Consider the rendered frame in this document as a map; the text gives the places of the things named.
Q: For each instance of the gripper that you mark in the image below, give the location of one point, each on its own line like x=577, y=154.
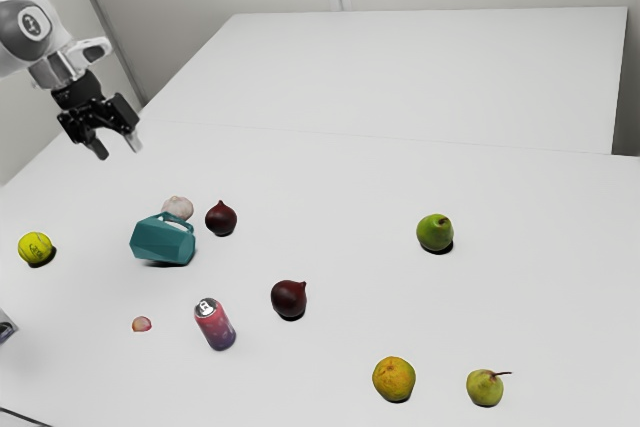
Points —
x=92, y=107

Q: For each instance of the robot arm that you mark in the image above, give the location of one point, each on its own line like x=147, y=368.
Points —
x=30, y=27

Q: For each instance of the teal faceted mug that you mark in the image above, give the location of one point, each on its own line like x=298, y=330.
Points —
x=162, y=242

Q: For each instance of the white garlic bulb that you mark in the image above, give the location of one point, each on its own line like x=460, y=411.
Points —
x=178, y=207

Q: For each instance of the dark red onion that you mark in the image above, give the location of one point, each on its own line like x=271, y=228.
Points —
x=221, y=218
x=288, y=298

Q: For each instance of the yellow tennis ball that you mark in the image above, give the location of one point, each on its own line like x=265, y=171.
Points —
x=35, y=247

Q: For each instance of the small pink garlic clove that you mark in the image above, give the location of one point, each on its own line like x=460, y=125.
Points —
x=141, y=324

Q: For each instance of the red purple drink can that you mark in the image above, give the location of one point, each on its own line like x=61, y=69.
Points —
x=215, y=325

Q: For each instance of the round green pear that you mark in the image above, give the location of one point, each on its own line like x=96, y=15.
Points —
x=435, y=232

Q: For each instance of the orange citrus fruit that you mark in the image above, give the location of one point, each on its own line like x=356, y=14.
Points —
x=393, y=379

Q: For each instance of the green pear with stem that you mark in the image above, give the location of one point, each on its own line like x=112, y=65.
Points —
x=484, y=387

